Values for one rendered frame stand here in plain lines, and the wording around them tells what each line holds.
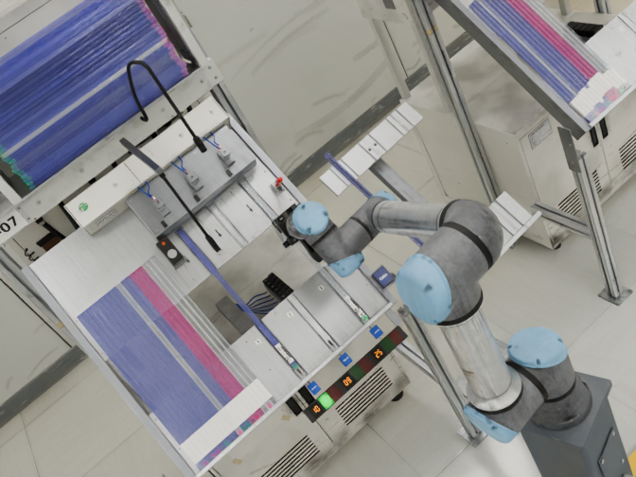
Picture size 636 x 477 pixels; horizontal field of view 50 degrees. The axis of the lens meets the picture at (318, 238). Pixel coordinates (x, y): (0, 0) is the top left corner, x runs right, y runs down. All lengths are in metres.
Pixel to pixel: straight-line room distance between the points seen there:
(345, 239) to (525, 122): 1.08
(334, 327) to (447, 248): 0.69
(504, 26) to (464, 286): 1.18
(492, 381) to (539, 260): 1.45
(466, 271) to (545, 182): 1.42
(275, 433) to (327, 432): 0.21
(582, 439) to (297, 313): 0.75
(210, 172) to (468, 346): 0.88
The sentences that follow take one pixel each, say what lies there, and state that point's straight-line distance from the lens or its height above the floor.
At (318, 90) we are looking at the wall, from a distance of 3.84.
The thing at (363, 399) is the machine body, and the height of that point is 0.16.
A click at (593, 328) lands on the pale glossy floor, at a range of 2.56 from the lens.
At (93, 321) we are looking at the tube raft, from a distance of 1.88.
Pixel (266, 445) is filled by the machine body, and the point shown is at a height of 0.32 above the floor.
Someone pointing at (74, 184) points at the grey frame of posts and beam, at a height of 1.33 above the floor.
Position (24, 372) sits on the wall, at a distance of 3.82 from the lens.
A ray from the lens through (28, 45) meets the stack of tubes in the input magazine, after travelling 1.82.
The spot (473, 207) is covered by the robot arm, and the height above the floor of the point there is 1.18.
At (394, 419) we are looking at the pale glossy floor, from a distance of 2.55.
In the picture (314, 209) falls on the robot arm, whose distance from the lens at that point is 1.52.
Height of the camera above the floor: 1.98
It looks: 35 degrees down
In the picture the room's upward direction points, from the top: 32 degrees counter-clockwise
